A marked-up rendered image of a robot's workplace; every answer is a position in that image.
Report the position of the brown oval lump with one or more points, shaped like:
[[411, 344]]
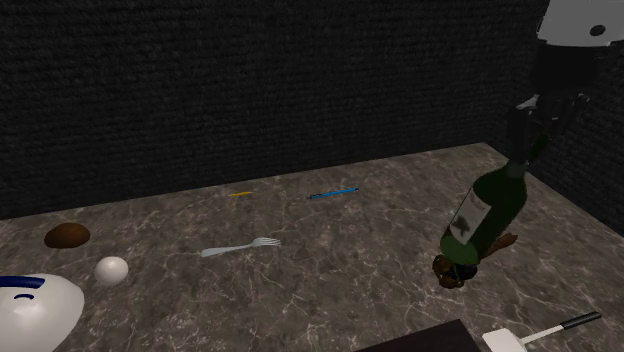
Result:
[[67, 236]]

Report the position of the white egg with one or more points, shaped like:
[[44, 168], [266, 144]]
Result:
[[111, 271]]

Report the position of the brown lumpy figure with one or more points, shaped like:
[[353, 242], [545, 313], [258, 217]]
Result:
[[451, 275]]

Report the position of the silver fork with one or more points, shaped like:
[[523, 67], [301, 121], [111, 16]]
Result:
[[234, 248]]

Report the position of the blue pen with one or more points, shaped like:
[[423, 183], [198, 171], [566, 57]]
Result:
[[334, 193]]

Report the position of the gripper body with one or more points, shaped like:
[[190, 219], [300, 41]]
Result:
[[565, 68]]

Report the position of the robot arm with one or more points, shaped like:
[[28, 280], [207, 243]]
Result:
[[575, 22]]

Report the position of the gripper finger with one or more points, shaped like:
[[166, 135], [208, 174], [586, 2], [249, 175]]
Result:
[[565, 114], [518, 131]]

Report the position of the dark flat block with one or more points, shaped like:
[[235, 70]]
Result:
[[429, 341]]

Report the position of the dark green wine bottle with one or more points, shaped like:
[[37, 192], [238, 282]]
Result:
[[492, 204]]

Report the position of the yellow pen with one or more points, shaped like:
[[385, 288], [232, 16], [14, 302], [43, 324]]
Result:
[[241, 194]]

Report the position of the white rounded thing blue stripes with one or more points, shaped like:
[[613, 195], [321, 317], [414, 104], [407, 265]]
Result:
[[39, 322]]

